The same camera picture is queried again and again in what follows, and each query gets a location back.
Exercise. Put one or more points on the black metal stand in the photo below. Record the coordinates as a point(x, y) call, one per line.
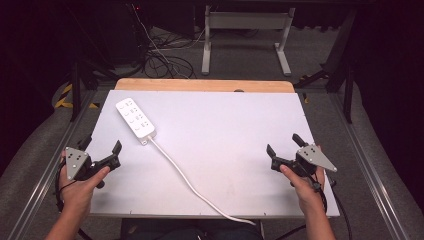
point(76, 90)
point(346, 86)

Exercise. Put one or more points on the white metal desk frame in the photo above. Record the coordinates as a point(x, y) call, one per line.
point(246, 20)

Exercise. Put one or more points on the wooden table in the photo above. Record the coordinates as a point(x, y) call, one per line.
point(200, 85)

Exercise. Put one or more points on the dark equipment cabinet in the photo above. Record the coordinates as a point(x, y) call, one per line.
point(128, 33)

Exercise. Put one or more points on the person's left hand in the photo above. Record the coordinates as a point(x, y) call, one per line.
point(76, 195)

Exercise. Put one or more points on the white board table cover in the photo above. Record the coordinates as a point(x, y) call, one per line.
point(226, 140)

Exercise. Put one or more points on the aluminium rail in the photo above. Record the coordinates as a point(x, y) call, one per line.
point(370, 173)
point(46, 173)

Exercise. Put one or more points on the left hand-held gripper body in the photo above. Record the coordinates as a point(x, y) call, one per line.
point(77, 163)

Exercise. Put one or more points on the person's right hand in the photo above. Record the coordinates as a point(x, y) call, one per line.
point(306, 193)

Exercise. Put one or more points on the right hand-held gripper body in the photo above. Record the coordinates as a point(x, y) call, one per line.
point(315, 156)

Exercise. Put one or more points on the white power strip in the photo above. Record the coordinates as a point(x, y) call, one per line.
point(136, 120)

